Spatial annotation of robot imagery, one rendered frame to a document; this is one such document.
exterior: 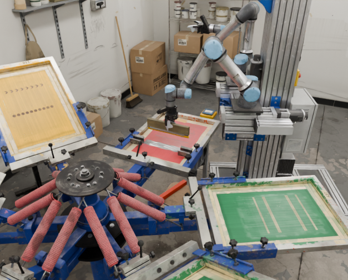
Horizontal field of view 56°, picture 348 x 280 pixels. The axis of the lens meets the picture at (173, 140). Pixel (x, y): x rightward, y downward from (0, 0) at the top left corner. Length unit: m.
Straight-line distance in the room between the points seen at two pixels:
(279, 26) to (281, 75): 0.38
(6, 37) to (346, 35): 4.56
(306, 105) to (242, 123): 0.54
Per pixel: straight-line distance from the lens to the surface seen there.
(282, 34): 2.60
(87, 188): 1.67
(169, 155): 2.47
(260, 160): 3.06
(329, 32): 5.66
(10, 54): 3.92
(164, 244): 3.09
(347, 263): 3.32
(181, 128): 2.48
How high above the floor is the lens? 2.35
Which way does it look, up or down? 32 degrees down
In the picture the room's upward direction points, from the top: straight up
